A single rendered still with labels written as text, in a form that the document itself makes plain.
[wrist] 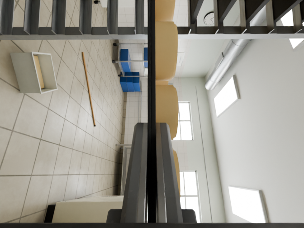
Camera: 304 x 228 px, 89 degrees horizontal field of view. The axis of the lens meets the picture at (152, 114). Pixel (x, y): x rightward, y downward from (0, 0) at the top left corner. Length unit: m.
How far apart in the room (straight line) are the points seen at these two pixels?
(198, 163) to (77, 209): 3.97
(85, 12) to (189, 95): 5.30
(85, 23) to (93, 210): 1.55
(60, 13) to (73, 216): 1.62
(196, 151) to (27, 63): 4.67
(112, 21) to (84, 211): 1.61
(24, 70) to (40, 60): 0.22
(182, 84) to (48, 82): 4.91
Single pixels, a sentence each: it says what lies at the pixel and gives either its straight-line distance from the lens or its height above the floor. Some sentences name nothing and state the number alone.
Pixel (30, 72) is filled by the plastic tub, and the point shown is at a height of 0.11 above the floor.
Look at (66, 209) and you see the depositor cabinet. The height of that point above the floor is 0.20.
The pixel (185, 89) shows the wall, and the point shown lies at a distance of 5.88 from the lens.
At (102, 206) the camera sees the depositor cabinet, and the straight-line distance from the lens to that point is 1.76.
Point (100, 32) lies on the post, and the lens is 0.62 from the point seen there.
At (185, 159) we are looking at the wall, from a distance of 5.10.
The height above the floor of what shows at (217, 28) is 1.22.
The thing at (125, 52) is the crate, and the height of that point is 0.30.
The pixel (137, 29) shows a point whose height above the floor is 0.95.
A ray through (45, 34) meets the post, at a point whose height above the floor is 0.64.
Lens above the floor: 1.00
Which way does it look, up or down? level
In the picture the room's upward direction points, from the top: 90 degrees clockwise
